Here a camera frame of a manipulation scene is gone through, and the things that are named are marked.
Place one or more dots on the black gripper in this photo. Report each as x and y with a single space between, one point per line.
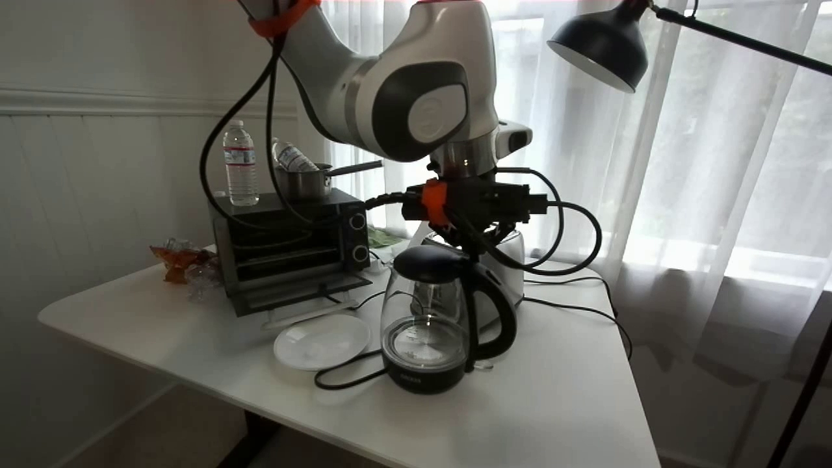
472 200

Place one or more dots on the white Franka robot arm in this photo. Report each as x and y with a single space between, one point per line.
416 94

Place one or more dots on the white two-slot toaster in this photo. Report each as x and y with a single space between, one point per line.
507 276

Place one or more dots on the white round plate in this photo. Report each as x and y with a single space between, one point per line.
320 341

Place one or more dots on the black toaster oven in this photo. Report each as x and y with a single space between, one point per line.
286 250

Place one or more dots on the black desk lamp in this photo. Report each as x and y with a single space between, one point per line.
607 43

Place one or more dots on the clear plastic water bottle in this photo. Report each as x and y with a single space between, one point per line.
240 164

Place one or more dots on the white sheer curtain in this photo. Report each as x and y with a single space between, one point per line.
737 217

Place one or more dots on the black table leg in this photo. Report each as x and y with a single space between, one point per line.
251 442

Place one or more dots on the black lamp stand pole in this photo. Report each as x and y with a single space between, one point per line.
801 398

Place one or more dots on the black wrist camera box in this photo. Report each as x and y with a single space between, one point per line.
522 200

